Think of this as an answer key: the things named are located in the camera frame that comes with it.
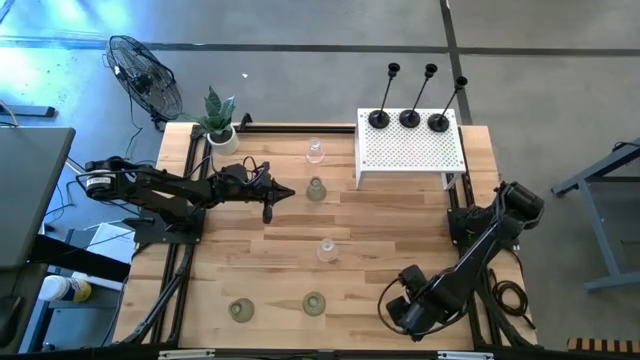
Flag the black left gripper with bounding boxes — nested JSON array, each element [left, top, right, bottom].
[[219, 162, 295, 225]]

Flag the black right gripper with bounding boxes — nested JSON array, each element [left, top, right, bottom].
[[385, 264, 469, 342]]

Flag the clear ribbed glass candle holder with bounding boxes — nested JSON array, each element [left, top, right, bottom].
[[315, 237, 339, 264], [305, 136, 326, 165]]

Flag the green ribbed glass candle holder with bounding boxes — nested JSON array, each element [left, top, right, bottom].
[[301, 291, 327, 317], [227, 297, 256, 324], [305, 175, 328, 203]]

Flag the tall black candlestick holder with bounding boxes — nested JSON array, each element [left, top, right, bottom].
[[367, 61, 402, 130], [427, 75, 470, 134], [398, 62, 439, 130]]

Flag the green plant in white pot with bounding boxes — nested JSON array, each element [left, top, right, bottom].
[[182, 84, 241, 157]]

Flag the white perforated metal riser shelf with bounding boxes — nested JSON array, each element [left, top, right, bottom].
[[353, 107, 468, 192]]

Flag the white paper sheet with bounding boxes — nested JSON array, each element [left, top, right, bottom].
[[85, 221, 137, 265]]

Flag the black floor fan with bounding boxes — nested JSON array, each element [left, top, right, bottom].
[[102, 33, 185, 132]]

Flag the black orange striped bar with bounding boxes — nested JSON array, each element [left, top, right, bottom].
[[567, 337, 640, 354]]

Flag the black beam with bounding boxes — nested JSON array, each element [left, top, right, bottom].
[[29, 233, 132, 284]]

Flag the white bottle yellow label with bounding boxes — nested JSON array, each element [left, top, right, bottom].
[[37, 274, 94, 304]]

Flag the grey table top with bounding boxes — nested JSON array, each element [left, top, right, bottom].
[[0, 126, 77, 271]]

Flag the dark flat floor bar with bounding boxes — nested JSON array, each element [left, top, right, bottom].
[[0, 103, 57, 119]]

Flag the silver frame bracket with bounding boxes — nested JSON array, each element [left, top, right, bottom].
[[158, 348, 216, 360], [437, 350, 495, 360]]

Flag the black coiled cable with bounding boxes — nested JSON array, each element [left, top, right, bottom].
[[488, 268, 532, 331]]

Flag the blue-grey bench frame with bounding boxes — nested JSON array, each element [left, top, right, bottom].
[[551, 137, 640, 295]]

